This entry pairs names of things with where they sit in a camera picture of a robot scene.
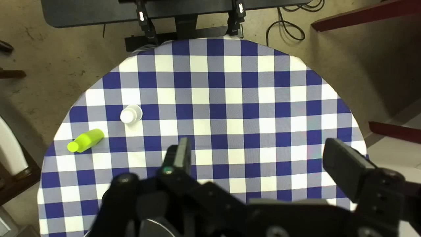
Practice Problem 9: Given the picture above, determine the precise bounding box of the black clamp left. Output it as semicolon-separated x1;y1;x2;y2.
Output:
134;0;158;43

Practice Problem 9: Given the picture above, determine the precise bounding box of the blue white checkered tablecloth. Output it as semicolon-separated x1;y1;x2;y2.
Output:
38;38;365;237

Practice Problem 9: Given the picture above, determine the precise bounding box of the dark red wooden furniture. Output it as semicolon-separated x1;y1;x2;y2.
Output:
312;0;421;31

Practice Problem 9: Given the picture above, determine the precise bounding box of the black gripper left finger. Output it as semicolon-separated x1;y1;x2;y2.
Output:
158;136;192;174

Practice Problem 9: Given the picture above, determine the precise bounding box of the black clamp right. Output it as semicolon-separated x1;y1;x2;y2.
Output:
227;0;246;35

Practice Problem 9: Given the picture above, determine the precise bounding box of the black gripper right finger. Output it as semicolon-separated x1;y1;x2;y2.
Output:
322;138;375;201

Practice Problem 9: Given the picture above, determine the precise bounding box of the black mounting plate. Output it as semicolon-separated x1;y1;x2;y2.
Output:
41;0;309;27

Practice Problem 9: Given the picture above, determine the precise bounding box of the black clamp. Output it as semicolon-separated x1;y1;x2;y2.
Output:
227;0;246;35
134;0;158;43

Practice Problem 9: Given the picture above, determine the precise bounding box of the white plastic bottle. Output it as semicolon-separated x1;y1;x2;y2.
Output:
119;105;143;124

